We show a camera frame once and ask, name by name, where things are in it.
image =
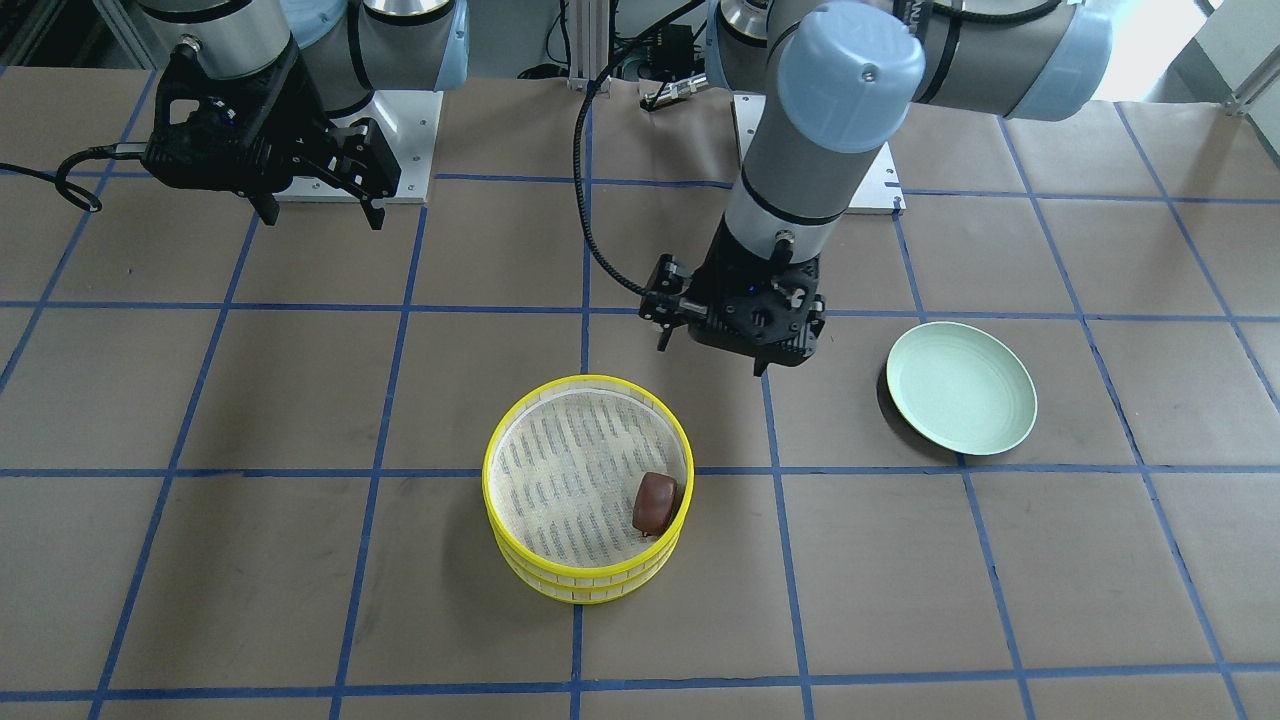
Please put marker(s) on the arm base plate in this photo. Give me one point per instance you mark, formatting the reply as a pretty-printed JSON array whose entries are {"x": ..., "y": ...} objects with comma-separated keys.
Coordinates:
[
  {"x": 408, "y": 120},
  {"x": 869, "y": 179}
]

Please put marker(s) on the brown bun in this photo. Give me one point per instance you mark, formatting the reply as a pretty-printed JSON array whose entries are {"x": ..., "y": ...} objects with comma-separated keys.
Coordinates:
[{"x": 656, "y": 504}]

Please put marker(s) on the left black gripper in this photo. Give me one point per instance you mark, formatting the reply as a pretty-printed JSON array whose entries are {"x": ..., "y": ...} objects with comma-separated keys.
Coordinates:
[{"x": 671, "y": 299}]

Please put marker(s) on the aluminium frame post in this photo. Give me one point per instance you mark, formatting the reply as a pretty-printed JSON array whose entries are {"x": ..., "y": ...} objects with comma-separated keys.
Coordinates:
[{"x": 588, "y": 32}]

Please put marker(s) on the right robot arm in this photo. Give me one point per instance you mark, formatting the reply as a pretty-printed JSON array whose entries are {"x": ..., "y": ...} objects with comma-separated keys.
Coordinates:
[{"x": 351, "y": 48}]

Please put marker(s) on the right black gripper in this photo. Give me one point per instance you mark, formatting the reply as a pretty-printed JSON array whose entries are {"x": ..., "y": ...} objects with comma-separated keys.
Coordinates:
[{"x": 296, "y": 108}]

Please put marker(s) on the pale green plate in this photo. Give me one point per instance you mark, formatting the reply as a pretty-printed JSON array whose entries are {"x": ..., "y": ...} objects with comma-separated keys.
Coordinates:
[{"x": 961, "y": 388}]

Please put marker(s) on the yellow steamer layer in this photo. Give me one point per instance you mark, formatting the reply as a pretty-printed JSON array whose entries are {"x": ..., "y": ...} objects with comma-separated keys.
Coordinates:
[
  {"x": 583, "y": 590},
  {"x": 561, "y": 471}
]

